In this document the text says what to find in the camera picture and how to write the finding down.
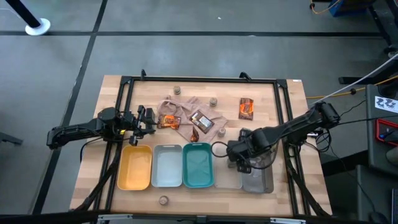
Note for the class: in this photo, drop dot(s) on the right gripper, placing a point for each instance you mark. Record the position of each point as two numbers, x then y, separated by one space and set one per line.
241 149

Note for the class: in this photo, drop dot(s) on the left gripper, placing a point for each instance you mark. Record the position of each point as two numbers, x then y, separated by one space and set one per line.
130 126

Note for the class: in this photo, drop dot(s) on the beige pink cloth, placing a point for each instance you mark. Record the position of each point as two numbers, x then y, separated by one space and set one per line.
185 109

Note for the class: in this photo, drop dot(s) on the orange and brown spice packet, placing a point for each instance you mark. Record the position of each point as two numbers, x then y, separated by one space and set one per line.
246 109

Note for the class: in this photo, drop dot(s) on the bright orange spice packet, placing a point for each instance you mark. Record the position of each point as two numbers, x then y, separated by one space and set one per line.
169 122

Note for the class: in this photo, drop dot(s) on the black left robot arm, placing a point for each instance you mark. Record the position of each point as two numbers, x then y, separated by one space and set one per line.
77 130

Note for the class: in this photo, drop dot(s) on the blue box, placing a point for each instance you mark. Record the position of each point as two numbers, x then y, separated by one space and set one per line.
348 7

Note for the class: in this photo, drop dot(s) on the black desk foot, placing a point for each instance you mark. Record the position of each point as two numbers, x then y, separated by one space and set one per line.
367 79

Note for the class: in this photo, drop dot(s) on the brown white-labelled spice packet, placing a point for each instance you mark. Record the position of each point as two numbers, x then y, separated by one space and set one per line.
202 122

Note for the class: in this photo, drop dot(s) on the white power connector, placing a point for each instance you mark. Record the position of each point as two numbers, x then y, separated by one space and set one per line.
312 133

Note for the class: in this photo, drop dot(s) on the clear plastic bin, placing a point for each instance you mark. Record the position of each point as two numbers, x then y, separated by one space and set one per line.
227 180

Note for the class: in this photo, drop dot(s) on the red framed device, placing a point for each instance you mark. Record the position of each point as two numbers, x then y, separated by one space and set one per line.
377 133

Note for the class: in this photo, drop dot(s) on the teal plastic bin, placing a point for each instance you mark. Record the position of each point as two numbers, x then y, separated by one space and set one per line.
199 168

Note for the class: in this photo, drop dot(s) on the white printed sticker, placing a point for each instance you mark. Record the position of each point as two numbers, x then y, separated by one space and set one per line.
385 104

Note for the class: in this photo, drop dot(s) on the dark green spice box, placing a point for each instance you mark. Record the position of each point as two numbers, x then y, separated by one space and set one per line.
141 114
150 116

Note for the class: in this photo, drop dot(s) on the light grey plastic bin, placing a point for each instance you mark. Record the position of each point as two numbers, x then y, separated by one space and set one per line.
166 168

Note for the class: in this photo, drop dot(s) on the small brown packet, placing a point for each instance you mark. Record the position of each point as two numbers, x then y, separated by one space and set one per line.
194 136

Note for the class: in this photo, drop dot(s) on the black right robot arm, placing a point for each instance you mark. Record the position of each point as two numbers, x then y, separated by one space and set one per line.
295 123

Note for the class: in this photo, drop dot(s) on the grey table leg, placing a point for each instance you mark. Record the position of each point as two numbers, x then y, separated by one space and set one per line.
11 138

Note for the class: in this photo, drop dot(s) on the black desk leg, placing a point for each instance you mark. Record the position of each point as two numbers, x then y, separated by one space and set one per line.
382 28

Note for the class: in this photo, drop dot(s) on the yellow plastic bin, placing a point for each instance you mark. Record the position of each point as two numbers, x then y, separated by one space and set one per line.
133 168

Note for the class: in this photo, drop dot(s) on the black crossbar with silver brackets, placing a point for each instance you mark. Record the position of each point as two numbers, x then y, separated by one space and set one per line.
62 217

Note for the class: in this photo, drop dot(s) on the dark grey box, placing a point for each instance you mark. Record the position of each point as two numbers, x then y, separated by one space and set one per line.
373 193

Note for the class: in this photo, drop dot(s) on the black aluminium table frame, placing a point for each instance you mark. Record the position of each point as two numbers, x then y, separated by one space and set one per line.
217 80

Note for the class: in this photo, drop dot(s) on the black cabinet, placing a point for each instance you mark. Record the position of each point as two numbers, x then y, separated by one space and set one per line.
371 140

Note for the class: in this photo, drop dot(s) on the black pole with white base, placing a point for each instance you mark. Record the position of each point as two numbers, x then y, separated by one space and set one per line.
23 12

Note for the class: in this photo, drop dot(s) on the smoky transparent plastic bin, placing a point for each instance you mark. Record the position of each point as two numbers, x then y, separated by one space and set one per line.
258 184

